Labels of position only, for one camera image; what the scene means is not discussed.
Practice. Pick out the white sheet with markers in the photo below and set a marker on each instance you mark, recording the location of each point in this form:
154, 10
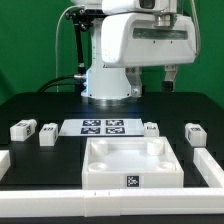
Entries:
102, 127

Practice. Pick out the white fence piece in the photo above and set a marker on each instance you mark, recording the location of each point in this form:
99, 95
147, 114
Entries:
4, 162
210, 170

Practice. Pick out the white front fence wall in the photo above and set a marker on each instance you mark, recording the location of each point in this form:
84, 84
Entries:
91, 203

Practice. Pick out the white right fence piece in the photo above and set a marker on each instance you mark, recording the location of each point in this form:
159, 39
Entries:
210, 170

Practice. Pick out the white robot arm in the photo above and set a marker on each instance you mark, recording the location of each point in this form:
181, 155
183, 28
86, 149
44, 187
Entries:
109, 85

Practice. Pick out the white left fence piece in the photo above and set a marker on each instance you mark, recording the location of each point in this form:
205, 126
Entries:
4, 162

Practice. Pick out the white square table top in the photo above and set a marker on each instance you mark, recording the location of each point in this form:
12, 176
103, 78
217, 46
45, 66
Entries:
130, 163

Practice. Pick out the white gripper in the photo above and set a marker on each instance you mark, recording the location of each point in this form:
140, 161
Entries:
129, 40

